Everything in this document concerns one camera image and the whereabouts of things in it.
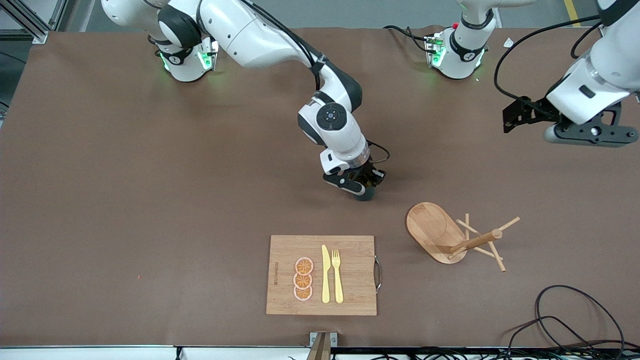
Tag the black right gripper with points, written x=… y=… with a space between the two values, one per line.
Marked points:
x=370 y=175

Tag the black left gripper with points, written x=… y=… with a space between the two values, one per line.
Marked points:
x=539 y=109

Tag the dark green ribbed cup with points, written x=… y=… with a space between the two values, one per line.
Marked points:
x=365 y=196

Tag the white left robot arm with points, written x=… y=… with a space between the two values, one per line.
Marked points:
x=600 y=75

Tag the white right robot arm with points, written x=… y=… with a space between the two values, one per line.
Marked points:
x=260 y=40

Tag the wooden cup rack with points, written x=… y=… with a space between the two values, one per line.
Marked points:
x=430 y=230

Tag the small white paper scrap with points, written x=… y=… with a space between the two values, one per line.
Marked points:
x=508 y=43

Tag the bamboo cutting board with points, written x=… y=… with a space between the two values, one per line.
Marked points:
x=355 y=280

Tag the orange slice toy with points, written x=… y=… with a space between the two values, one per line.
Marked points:
x=302 y=281
x=304 y=265
x=303 y=294

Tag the yellow plastic knife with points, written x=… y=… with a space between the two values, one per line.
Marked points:
x=325 y=280

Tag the yellow plastic fork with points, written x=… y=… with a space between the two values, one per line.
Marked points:
x=338 y=285

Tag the brown table cover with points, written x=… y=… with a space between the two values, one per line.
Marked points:
x=150 y=175

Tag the grey metal bracket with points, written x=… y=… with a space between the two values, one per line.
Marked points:
x=322 y=340

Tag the aluminium frame profile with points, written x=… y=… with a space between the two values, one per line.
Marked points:
x=35 y=32

